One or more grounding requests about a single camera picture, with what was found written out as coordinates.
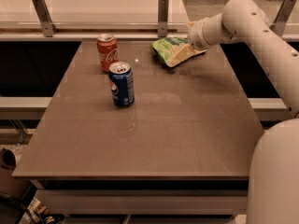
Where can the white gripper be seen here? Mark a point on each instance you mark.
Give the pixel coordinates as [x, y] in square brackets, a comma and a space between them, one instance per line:
[195, 36]

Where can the green rice chip bag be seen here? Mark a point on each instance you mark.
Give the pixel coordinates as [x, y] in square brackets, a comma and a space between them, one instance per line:
[165, 47]

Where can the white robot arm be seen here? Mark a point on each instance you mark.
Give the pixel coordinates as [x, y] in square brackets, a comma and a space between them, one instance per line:
[273, 192]

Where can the blue Pepsi can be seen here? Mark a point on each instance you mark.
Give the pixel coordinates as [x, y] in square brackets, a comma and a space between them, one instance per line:
[121, 83]

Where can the red Coca-Cola can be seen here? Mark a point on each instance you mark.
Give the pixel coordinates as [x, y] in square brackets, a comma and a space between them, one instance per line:
[107, 50]

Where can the dark objects on floor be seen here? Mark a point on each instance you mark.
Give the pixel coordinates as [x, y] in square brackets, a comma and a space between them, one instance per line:
[16, 195]

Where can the middle metal railing bracket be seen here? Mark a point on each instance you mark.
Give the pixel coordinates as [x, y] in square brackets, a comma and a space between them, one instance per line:
[163, 6]

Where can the metal railing bracket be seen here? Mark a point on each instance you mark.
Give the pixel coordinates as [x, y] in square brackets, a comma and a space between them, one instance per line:
[280, 21]
[42, 12]
[163, 6]

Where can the right metal railing bracket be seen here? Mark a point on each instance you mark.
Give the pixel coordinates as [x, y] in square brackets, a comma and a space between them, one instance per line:
[280, 21]

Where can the left metal railing bracket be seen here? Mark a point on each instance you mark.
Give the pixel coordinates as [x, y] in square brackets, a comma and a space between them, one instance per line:
[42, 12]

